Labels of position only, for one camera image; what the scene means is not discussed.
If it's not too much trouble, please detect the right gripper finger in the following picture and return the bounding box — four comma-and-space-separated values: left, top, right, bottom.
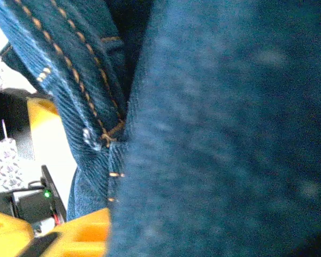
18, 207, 112, 257

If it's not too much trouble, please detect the blue denim skirt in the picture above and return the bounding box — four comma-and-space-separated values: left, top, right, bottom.
0, 0, 321, 257

